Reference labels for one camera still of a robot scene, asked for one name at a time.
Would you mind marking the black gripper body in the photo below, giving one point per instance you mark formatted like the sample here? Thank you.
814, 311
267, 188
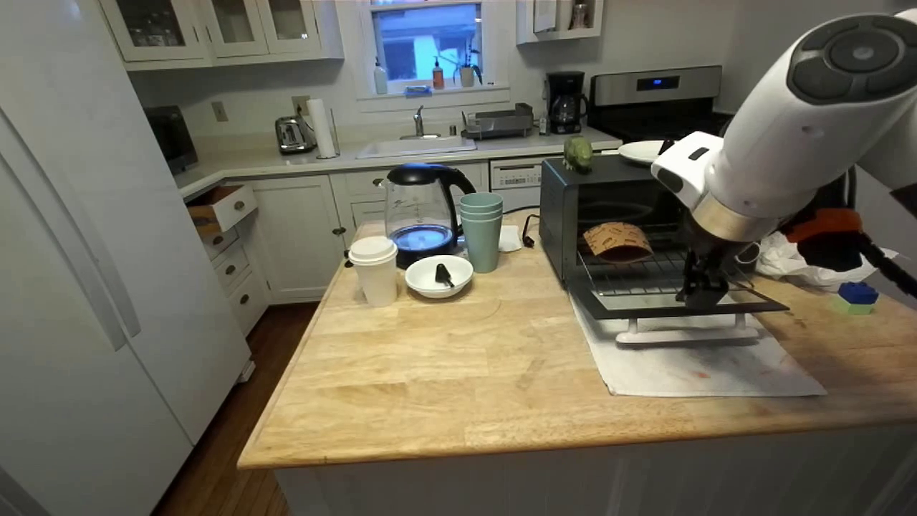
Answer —
711, 256

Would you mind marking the metal toaster oven rack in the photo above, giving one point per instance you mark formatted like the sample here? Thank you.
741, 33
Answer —
630, 272

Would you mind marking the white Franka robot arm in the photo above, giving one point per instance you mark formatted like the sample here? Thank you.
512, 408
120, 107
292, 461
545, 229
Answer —
764, 143

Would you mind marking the glass toaster oven door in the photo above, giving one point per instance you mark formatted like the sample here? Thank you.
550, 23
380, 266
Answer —
659, 302

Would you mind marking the black toaster oven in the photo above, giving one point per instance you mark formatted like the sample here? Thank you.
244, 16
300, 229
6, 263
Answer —
563, 209

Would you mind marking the silver toaster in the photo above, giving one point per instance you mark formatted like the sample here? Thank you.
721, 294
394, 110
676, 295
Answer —
292, 134

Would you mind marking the crumpled white paper towel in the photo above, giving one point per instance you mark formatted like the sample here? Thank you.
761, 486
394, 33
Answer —
790, 258

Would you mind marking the white mat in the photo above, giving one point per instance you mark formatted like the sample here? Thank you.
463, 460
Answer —
706, 372

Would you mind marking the brown bread slice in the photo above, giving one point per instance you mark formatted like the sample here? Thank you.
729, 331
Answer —
618, 239

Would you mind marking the white plate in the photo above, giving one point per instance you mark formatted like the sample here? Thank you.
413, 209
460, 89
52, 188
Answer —
638, 149

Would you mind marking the blue small block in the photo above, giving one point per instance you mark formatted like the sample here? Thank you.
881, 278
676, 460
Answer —
855, 295

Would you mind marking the green vegetable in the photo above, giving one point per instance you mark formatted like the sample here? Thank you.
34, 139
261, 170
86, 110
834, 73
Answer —
580, 152

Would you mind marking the black steel stove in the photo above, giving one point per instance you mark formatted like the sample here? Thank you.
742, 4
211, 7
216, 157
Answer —
639, 96

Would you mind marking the black coffee maker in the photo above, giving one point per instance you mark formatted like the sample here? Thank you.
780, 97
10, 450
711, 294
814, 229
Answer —
566, 103

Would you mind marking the stacked green cups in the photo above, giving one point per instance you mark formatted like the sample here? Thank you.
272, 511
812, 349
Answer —
481, 239

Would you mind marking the butcher block kitchen island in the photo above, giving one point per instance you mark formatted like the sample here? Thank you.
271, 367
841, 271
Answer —
573, 489

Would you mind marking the black item in bowl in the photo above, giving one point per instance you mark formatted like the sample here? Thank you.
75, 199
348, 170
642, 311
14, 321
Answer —
446, 276

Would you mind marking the black countertop appliance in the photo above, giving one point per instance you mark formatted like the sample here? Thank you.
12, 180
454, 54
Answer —
496, 123

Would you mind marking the white bowl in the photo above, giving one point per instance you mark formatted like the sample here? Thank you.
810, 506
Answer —
420, 281

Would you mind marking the glass electric kettle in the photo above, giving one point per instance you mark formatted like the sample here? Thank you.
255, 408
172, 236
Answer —
420, 216

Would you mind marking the white kitchen sink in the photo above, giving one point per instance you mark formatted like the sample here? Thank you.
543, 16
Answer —
417, 147

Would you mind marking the white lidded cup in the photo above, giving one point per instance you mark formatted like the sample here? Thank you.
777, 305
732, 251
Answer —
373, 276

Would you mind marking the metal sink faucet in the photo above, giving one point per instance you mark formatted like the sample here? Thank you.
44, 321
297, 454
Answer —
420, 119

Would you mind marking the orange soap bottle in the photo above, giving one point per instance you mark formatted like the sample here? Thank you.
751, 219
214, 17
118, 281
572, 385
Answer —
436, 74

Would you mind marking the kitchen window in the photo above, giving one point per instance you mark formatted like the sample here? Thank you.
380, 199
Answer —
424, 44

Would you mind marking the white bottle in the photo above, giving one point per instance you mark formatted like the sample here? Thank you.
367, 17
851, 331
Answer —
380, 79

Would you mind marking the white lower cabinets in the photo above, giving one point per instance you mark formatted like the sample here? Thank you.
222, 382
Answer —
297, 239

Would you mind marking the paper towel roll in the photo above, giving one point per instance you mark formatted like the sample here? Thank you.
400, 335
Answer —
322, 130

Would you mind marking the white wooden drawer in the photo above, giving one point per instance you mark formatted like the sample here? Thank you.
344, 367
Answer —
224, 205

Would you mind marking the white glass door cabinets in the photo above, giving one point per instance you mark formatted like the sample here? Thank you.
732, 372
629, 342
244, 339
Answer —
229, 30

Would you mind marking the black box appliance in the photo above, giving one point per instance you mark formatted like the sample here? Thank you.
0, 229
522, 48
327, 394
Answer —
172, 139

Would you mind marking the white refrigerator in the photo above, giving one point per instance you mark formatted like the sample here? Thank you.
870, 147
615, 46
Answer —
75, 286

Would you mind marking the small white wall cabinet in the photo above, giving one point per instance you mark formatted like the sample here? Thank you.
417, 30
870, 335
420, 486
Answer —
560, 17

